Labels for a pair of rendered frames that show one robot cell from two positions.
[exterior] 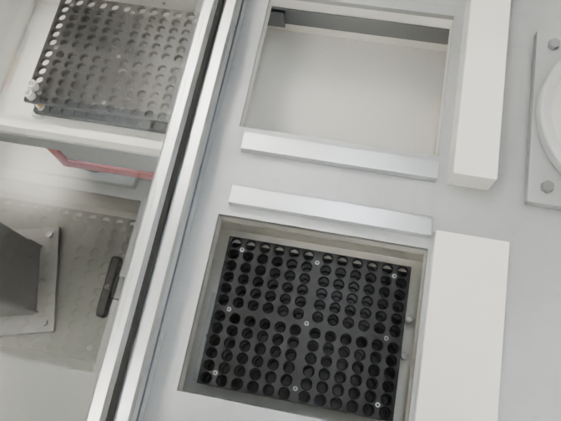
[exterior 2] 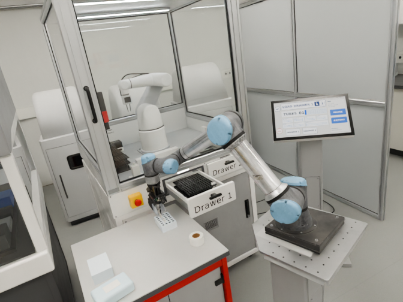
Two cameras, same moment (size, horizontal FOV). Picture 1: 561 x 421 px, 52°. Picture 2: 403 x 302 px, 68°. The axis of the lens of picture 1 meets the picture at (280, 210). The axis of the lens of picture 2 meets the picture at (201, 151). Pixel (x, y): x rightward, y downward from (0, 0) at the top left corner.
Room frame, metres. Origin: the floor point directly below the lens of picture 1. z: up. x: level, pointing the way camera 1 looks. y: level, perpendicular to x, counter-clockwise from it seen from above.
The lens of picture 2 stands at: (1.58, 1.35, 1.65)
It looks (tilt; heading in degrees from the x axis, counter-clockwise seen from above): 19 degrees down; 224
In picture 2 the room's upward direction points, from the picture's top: 9 degrees counter-clockwise
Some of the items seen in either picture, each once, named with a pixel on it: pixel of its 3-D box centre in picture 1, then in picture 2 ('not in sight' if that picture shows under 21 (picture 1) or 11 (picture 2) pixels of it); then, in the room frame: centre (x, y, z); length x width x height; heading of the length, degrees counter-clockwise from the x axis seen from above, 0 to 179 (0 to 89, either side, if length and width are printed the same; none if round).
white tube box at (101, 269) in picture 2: not in sight; (100, 268); (1.16, 0.21, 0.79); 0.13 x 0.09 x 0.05; 71
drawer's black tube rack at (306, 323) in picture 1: (306, 327); not in sight; (0.10, -0.01, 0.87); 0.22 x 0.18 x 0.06; 71
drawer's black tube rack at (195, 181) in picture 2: not in sight; (194, 187); (0.50, 0.19, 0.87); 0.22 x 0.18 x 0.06; 71
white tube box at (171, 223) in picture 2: not in sight; (165, 222); (0.75, 0.19, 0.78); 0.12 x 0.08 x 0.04; 70
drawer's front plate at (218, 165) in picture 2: not in sight; (226, 165); (0.16, 0.18, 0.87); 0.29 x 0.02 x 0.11; 161
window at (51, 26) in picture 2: not in sight; (70, 87); (0.73, -0.52, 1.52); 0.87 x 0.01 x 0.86; 71
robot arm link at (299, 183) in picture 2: not in sight; (293, 192); (0.46, 0.79, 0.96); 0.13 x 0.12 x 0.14; 14
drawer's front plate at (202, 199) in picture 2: not in sight; (212, 199); (0.56, 0.38, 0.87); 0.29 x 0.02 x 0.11; 161
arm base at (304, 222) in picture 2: not in sight; (294, 213); (0.46, 0.80, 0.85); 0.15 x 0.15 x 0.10
